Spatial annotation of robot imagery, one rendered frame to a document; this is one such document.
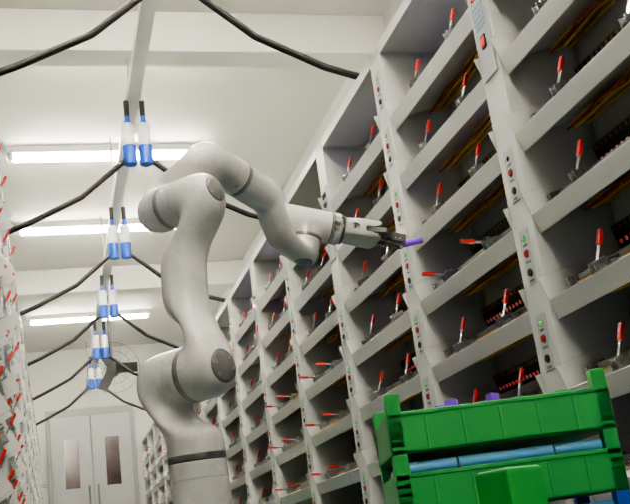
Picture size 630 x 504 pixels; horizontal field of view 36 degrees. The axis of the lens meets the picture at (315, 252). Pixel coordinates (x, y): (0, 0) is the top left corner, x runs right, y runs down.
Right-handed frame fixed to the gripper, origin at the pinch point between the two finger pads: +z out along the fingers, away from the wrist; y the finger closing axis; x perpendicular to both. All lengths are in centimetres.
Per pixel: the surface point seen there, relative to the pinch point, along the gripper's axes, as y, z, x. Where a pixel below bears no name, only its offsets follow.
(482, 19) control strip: -47, 3, -40
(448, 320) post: 19.7, 22.9, 13.0
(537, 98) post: -50, 15, -20
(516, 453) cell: -110, -14, 71
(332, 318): 107, 9, -8
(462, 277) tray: -9.6, 15.4, 10.4
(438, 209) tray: -3.3, 9.9, -9.7
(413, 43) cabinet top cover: 14, 4, -70
